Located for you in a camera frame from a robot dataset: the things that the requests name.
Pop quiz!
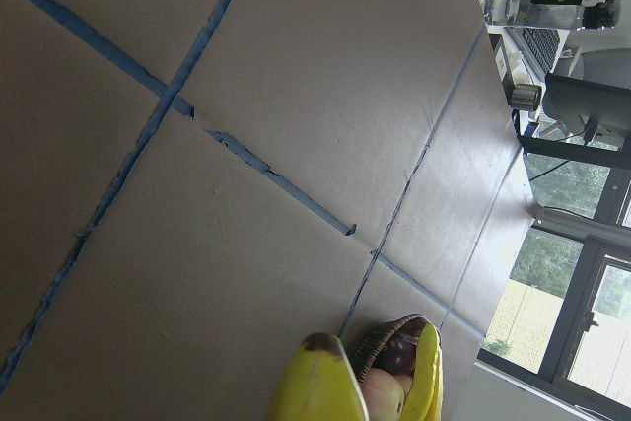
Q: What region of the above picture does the metal cup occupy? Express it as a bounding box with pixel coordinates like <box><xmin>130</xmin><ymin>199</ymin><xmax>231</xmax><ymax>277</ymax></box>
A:
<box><xmin>509</xmin><ymin>84</ymin><xmax>542</xmax><ymax>112</ymax></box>

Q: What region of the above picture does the black monitor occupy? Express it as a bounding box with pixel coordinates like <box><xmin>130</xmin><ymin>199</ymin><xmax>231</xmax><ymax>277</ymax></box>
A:
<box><xmin>518</xmin><ymin>73</ymin><xmax>630</xmax><ymax>171</ymax></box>

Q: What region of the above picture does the black keyboard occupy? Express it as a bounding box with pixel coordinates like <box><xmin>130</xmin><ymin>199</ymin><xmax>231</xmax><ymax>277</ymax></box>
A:
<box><xmin>509</xmin><ymin>28</ymin><xmax>560</xmax><ymax>76</ymax></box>

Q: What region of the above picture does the clear water bottle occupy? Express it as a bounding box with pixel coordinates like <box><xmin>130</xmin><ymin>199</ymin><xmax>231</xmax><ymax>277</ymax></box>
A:
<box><xmin>482</xmin><ymin>0</ymin><xmax>621</xmax><ymax>31</ymax></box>

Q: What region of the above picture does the yellow banana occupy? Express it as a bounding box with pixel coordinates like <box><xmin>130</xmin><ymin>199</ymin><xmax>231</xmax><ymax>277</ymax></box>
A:
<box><xmin>265</xmin><ymin>332</ymin><xmax>369</xmax><ymax>421</ymax></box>
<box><xmin>400</xmin><ymin>323</ymin><xmax>444</xmax><ymax>421</ymax></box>

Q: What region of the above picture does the woven wicker basket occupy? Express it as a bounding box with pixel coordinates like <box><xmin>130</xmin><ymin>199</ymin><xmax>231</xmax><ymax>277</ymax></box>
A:
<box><xmin>349</xmin><ymin>314</ymin><xmax>430</xmax><ymax>386</ymax></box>

